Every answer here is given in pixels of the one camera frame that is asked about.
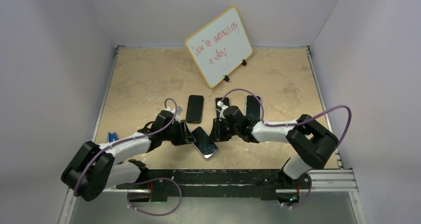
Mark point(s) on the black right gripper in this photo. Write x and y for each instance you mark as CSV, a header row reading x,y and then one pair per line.
x,y
216,134

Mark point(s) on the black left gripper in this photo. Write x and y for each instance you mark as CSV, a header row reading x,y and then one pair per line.
x,y
184,137

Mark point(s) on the black phone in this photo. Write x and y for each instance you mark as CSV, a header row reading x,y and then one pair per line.
x,y
225,101

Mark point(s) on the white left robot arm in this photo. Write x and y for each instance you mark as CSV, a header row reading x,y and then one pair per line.
x,y
97,167

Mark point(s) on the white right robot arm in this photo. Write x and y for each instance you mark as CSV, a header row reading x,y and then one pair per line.
x,y
313,143

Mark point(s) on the blue black hand tool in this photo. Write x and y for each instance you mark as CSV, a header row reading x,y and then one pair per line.
x,y
112,137

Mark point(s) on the whiteboard with red writing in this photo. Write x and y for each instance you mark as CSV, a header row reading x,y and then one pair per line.
x,y
220,46

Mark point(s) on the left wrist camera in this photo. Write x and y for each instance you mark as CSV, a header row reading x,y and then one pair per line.
x,y
175,113

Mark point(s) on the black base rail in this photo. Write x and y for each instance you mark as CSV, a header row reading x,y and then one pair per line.
x,y
265,184

